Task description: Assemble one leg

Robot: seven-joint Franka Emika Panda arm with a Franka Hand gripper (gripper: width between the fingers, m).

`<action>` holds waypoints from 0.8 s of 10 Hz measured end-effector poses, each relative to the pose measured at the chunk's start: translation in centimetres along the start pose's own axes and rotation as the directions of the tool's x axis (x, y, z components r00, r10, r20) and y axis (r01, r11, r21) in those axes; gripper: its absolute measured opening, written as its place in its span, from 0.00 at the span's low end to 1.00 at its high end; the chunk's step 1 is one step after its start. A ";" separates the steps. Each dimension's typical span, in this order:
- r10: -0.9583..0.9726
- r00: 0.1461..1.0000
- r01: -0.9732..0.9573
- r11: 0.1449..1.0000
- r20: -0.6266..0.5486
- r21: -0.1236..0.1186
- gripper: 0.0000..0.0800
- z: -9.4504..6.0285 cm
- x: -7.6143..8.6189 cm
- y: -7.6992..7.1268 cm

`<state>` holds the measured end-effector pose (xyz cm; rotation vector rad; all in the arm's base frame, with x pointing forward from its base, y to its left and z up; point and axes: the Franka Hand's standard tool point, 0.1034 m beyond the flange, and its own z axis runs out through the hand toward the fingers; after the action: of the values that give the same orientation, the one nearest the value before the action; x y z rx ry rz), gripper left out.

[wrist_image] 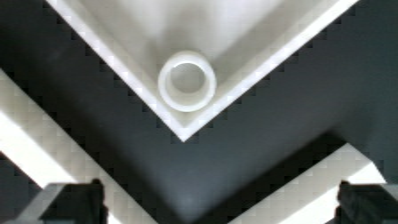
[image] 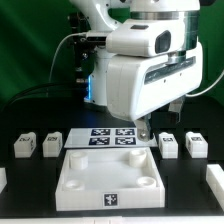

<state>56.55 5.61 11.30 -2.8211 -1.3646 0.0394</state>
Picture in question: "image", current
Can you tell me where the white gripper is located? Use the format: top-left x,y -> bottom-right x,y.
106,43 -> 203,140

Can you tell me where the white square tabletop tray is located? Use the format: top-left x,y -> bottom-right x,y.
55,147 -> 165,211

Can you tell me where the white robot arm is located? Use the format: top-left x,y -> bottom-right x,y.
69,0 -> 203,141

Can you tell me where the white sheet with markers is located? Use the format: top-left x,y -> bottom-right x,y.
64,127 -> 157,149

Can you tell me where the white block left edge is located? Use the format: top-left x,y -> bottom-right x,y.
0,168 -> 7,194

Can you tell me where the white obstacle bracket right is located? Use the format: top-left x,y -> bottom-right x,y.
206,164 -> 224,211

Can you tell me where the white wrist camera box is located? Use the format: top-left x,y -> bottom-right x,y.
106,19 -> 185,57

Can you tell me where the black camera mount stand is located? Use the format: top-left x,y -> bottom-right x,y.
68,12 -> 94,92

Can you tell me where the black cable bundle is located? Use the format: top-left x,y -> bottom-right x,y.
1,82 -> 88,111

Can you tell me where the white cable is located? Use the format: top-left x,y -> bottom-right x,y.
48,32 -> 88,84

